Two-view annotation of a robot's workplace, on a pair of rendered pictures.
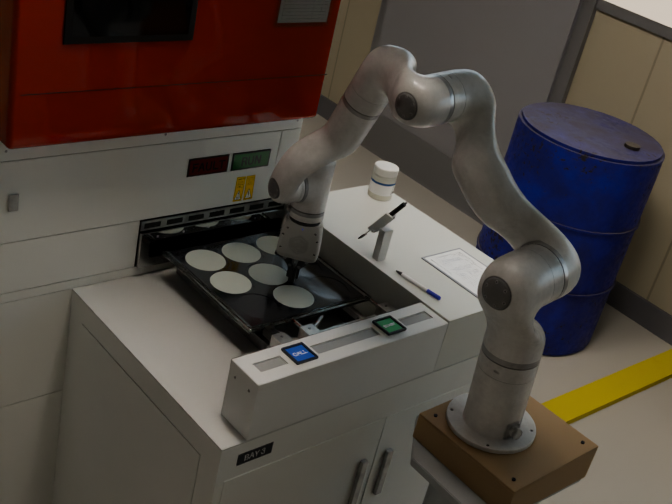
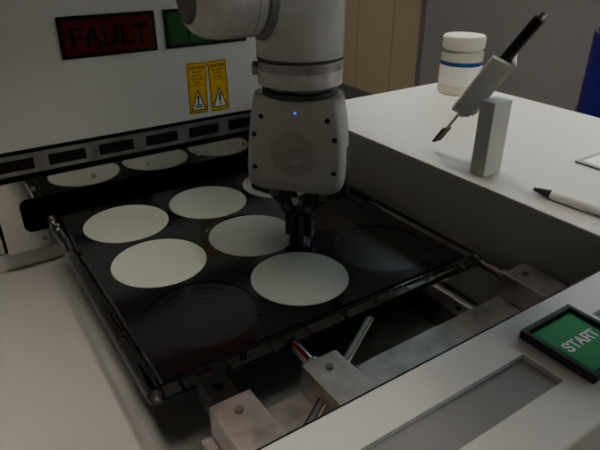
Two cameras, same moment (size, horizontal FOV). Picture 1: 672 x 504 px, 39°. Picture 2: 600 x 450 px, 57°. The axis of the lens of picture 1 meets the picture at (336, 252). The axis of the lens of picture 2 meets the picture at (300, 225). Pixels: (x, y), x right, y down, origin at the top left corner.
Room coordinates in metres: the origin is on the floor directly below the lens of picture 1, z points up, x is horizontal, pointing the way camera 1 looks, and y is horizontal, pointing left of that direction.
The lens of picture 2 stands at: (1.49, -0.04, 1.21)
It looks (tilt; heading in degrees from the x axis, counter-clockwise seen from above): 28 degrees down; 13
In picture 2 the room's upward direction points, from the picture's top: straight up
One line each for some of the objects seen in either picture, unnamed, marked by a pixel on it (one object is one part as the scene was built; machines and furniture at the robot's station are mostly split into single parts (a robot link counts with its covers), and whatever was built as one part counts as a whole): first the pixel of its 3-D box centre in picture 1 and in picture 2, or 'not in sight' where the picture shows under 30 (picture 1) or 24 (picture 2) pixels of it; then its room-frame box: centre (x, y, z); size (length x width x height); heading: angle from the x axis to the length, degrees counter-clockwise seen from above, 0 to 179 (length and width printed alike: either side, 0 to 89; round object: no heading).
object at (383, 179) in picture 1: (383, 181); (461, 63); (2.49, -0.08, 1.01); 0.07 x 0.07 x 0.10
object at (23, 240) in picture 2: (213, 235); (167, 181); (2.16, 0.32, 0.89); 0.44 x 0.02 x 0.10; 137
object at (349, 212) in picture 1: (403, 267); (528, 193); (2.24, -0.18, 0.89); 0.62 x 0.35 x 0.14; 47
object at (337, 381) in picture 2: (315, 339); (348, 399); (1.80, 0.00, 0.89); 0.08 x 0.03 x 0.03; 47
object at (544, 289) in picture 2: (391, 316); (545, 296); (1.98, -0.17, 0.89); 0.08 x 0.03 x 0.03; 47
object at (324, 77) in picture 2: (305, 211); (297, 71); (2.02, 0.09, 1.09); 0.09 x 0.08 x 0.03; 89
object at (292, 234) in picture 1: (301, 234); (300, 132); (2.02, 0.09, 1.03); 0.10 x 0.07 x 0.11; 89
